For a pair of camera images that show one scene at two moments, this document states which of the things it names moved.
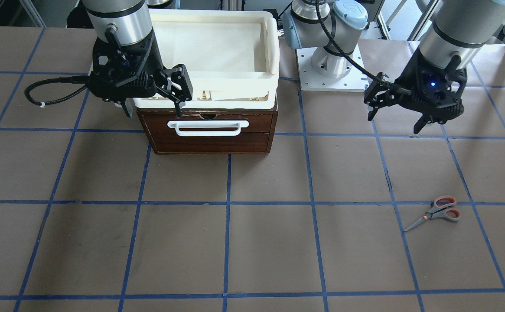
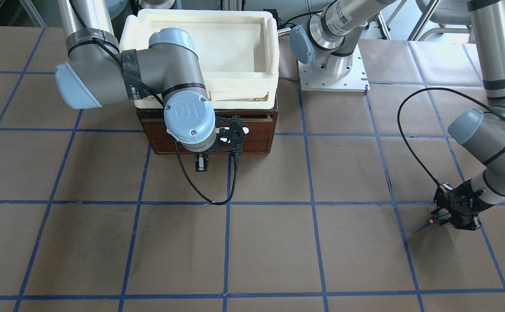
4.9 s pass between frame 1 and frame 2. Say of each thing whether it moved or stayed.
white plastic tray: stayed
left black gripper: moved
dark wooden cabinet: stayed
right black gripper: moved
